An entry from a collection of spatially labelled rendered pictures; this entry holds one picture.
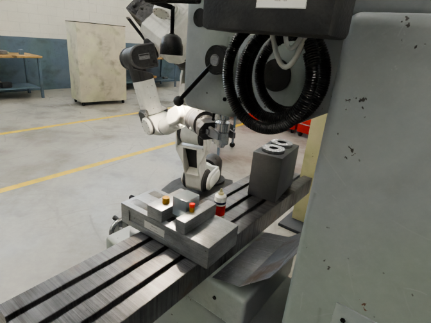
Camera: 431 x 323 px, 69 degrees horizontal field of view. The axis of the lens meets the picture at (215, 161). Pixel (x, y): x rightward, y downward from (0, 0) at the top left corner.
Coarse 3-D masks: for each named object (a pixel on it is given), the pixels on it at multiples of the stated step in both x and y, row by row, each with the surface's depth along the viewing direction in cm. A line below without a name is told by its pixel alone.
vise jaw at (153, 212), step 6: (174, 192) 99; (150, 204) 91; (156, 204) 91; (162, 204) 92; (168, 204) 92; (150, 210) 91; (156, 210) 89; (162, 210) 89; (168, 210) 90; (150, 216) 92; (156, 216) 90; (162, 216) 89; (168, 216) 91
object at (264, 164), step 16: (272, 144) 126; (288, 144) 128; (256, 160) 120; (272, 160) 117; (288, 160) 123; (256, 176) 122; (272, 176) 119; (288, 176) 130; (256, 192) 124; (272, 192) 121
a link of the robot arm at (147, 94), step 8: (152, 80) 129; (136, 88) 130; (144, 88) 128; (152, 88) 130; (144, 96) 129; (152, 96) 130; (144, 104) 131; (152, 104) 131; (160, 104) 135; (144, 112) 131; (152, 112) 132; (144, 120) 131; (144, 128) 134; (152, 128) 130
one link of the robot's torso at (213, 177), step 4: (208, 164) 204; (208, 168) 203; (212, 168) 202; (216, 168) 200; (212, 172) 193; (216, 172) 198; (208, 176) 189; (212, 176) 192; (216, 176) 199; (208, 180) 188; (212, 180) 192; (216, 180) 201; (208, 184) 189; (212, 184) 194; (208, 188) 191
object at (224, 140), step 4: (216, 128) 95; (220, 128) 94; (224, 128) 94; (228, 128) 95; (220, 132) 94; (224, 132) 94; (228, 132) 95; (224, 136) 95; (228, 136) 96; (216, 140) 96; (220, 140) 95; (224, 140) 95; (228, 140) 97; (216, 144) 96; (220, 144) 96; (224, 144) 96
